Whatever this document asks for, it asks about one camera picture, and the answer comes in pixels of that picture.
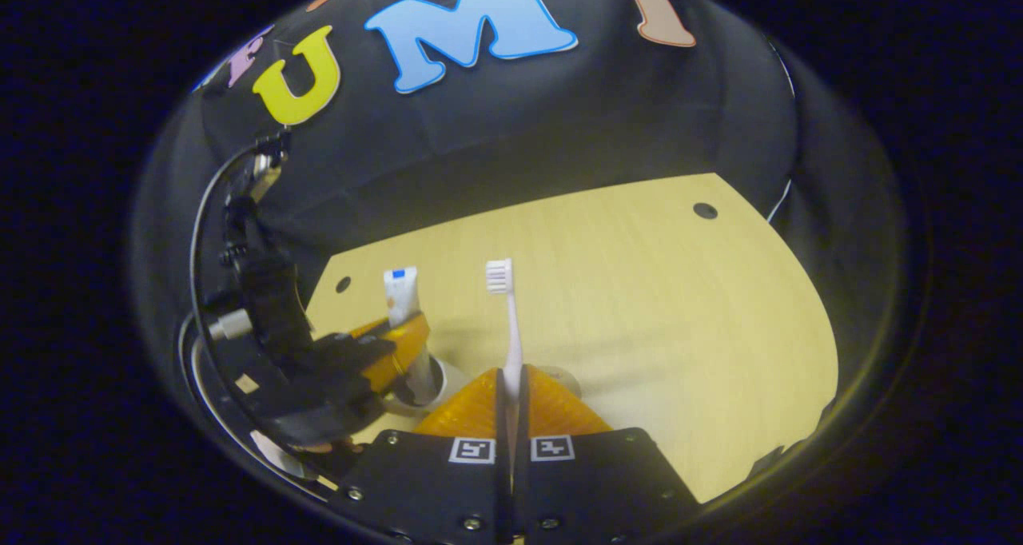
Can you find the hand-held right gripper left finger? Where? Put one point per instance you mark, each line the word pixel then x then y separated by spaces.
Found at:
pixel 431 481

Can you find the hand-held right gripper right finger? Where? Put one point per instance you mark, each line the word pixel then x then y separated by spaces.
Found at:
pixel 591 481

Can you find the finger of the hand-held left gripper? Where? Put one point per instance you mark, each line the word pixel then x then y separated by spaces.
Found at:
pixel 404 345
pixel 372 329

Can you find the white toothpaste tube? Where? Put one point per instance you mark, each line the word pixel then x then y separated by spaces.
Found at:
pixel 402 293

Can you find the white cup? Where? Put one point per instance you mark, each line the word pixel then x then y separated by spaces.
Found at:
pixel 451 377

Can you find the white toothbrush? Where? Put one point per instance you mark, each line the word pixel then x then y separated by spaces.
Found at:
pixel 511 329

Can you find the wooden desktop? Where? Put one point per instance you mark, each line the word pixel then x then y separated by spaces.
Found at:
pixel 655 329

